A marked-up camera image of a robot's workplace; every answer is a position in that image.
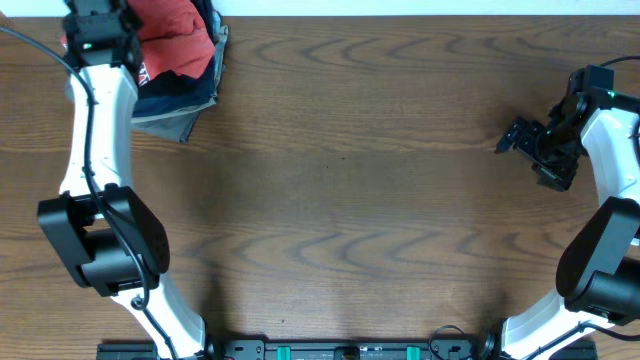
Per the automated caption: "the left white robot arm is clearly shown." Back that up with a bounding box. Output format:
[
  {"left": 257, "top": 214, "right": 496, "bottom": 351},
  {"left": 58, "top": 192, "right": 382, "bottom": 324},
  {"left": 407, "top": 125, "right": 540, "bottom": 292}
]
[{"left": 37, "top": 1, "right": 211, "bottom": 359}]

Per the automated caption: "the grey khaki folded garment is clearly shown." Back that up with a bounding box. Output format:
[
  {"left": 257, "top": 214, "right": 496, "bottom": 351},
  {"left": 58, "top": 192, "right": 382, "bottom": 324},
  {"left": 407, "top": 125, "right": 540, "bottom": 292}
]
[{"left": 132, "top": 10, "right": 228, "bottom": 143}]

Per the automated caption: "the navy blue folded garment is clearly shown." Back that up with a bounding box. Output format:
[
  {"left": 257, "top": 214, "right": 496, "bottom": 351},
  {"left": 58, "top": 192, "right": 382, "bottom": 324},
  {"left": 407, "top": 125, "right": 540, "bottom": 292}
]
[{"left": 129, "top": 0, "right": 215, "bottom": 118}]

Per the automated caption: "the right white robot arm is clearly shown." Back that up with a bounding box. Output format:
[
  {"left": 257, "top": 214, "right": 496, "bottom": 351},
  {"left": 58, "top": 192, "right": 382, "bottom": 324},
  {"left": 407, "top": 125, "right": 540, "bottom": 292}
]
[{"left": 481, "top": 88, "right": 639, "bottom": 359}]

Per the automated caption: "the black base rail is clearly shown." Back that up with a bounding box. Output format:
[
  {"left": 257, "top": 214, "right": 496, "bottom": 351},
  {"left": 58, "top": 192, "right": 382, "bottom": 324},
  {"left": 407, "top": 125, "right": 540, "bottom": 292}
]
[{"left": 96, "top": 339, "right": 598, "bottom": 360}]

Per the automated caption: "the red orange t-shirt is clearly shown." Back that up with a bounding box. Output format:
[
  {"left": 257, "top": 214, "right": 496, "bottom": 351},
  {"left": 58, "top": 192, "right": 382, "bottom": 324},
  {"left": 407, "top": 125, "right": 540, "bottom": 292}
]
[{"left": 63, "top": 0, "right": 215, "bottom": 87}]

